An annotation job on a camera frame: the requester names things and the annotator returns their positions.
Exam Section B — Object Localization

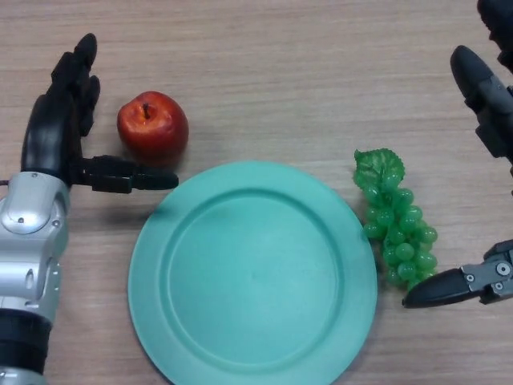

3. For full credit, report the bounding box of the red apple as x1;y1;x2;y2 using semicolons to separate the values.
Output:
116;91;190;168

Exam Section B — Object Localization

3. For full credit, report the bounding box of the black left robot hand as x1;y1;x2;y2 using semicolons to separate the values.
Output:
20;33;180;193

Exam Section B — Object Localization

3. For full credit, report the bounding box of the green round plate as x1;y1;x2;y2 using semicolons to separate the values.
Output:
127;160;378;385

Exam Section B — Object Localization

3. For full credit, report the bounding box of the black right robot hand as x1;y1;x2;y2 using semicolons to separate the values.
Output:
402;0;513;310

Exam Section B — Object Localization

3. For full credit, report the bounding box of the green plastic grape bunch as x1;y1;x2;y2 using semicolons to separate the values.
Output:
352;148;438;290

